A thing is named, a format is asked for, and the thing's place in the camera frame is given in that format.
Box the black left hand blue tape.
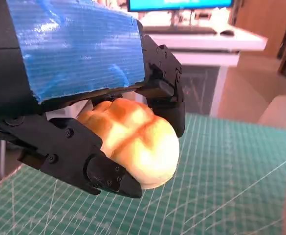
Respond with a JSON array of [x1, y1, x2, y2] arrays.
[[0, 0, 186, 199]]

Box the round toy bread bun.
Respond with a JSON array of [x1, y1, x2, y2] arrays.
[[76, 97, 180, 190]]

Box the black keyboard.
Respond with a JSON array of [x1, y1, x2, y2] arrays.
[[144, 26, 218, 35]]

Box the white cabinet with mesh front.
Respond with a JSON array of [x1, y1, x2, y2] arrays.
[[179, 51, 240, 118]]

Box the white desk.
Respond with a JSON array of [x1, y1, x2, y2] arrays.
[[140, 23, 268, 52]]

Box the green cutting mat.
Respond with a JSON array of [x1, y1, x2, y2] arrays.
[[0, 112, 286, 235]]

